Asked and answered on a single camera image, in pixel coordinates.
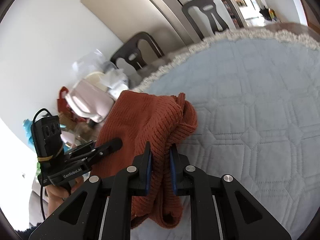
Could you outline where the rust orange knit sweater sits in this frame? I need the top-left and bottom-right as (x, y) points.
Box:
(91, 90), (197, 229)

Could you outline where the person's left hand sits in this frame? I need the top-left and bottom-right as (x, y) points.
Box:
(46, 176), (84, 215)

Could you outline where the red gift bag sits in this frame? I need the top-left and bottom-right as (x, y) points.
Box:
(57, 86), (86, 123)

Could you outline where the blue box on table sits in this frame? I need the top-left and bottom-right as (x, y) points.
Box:
(23, 119), (36, 152)

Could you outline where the pink white electric kettle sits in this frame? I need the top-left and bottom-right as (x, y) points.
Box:
(65, 79), (114, 123)

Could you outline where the white tissue box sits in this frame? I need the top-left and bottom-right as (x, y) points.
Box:
(100, 69), (129, 100)

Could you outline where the clear plastic bag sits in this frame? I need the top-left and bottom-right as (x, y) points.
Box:
(72, 49), (116, 80)

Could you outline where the dark chair far left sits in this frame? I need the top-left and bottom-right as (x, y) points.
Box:
(110, 31), (164, 70)

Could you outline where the dark chair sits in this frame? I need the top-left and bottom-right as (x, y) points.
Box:
(182, 0), (245, 40)
(110, 31), (164, 70)

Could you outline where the light blue quilted table mat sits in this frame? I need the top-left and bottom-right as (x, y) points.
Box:
(145, 38), (319, 239)

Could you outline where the silver refrigerator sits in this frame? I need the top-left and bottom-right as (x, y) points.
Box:
(81, 0), (200, 53)

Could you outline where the dark chair far centre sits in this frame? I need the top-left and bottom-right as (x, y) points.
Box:
(182, 0), (245, 40)

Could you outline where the white lace tablecloth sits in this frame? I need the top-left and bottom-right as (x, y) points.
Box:
(131, 23), (319, 93)

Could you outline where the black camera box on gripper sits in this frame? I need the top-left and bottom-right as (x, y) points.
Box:
(31, 115), (64, 172)

